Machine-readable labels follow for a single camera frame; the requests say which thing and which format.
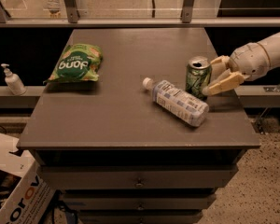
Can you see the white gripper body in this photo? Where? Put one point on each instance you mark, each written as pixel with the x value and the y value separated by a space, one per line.
pixel 250 61

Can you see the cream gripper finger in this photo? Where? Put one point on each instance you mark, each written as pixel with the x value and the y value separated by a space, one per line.
pixel 224 82
pixel 219 65

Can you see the green soda can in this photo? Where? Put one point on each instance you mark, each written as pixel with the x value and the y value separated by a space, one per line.
pixel 198 76

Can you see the blue label plastic bottle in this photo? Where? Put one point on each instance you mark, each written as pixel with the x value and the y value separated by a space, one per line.
pixel 180 103

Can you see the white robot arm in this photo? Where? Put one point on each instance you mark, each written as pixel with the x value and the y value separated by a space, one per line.
pixel 272 47

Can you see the white pump dispenser bottle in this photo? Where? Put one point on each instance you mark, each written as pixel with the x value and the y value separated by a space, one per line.
pixel 13 81

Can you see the grey drawer cabinet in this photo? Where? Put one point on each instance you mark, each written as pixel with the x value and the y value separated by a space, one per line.
pixel 119 158

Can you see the green chip bag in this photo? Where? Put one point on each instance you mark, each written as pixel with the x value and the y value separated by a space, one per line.
pixel 78 62

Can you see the white cardboard box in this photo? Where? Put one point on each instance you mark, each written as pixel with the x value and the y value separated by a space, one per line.
pixel 24 195

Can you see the grey metal railing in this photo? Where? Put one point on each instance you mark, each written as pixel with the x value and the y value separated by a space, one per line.
pixel 141 13

